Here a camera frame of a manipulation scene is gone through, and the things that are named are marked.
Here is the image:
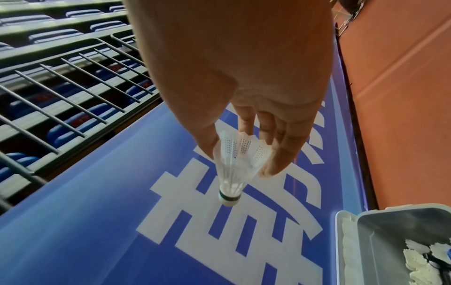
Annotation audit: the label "rows of blue spectator seats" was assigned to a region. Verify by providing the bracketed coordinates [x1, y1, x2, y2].
[0, 0, 159, 201]

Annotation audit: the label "person's right hand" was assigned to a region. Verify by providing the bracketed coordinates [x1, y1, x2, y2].
[121, 0, 336, 179]

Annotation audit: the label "blue printed barrier board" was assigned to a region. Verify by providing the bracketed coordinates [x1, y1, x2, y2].
[0, 41, 374, 285]

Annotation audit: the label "shuttlecocks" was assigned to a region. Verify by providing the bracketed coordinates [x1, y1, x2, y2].
[402, 238, 451, 285]

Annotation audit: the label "clear plastic storage bin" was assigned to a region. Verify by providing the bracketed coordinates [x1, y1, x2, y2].
[354, 205, 451, 285]

